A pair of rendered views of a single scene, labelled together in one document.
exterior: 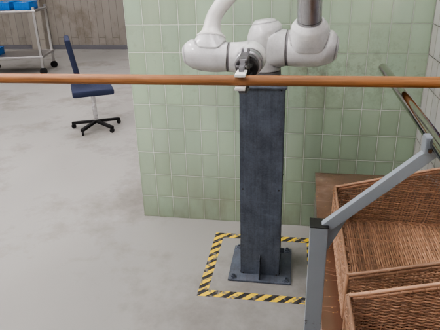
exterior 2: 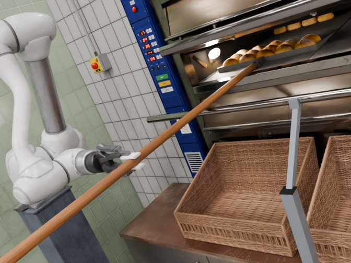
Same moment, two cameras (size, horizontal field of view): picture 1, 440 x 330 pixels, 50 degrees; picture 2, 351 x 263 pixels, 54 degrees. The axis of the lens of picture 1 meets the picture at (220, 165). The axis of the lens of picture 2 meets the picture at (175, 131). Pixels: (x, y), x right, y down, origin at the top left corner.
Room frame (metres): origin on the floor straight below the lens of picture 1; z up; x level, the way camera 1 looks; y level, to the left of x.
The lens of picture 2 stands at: (0.61, 0.68, 1.54)
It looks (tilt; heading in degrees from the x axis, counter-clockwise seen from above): 17 degrees down; 305
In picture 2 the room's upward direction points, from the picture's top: 22 degrees counter-clockwise
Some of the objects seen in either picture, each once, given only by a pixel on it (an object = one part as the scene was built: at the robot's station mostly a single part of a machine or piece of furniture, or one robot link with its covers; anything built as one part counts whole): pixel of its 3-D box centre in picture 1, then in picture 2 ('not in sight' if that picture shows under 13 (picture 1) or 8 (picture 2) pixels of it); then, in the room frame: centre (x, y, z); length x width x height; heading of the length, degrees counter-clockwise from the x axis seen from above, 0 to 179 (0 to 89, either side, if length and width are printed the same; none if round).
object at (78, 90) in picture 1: (89, 84); not in sight; (4.51, 1.24, 0.44); 0.52 x 0.49 x 0.89; 88
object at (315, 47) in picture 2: not in sight; (275, 49); (1.12, -1.23, 1.19); 0.55 x 0.36 x 0.03; 170
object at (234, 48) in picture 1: (247, 56); (71, 164); (1.66, -0.11, 1.20); 0.16 x 0.13 x 0.11; 171
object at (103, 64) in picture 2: not in sight; (100, 63); (2.12, -0.99, 1.46); 0.10 x 0.07 x 0.10; 170
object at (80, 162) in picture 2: (248, 63); (90, 162); (1.55, -0.10, 1.20); 0.09 x 0.06 x 0.09; 81
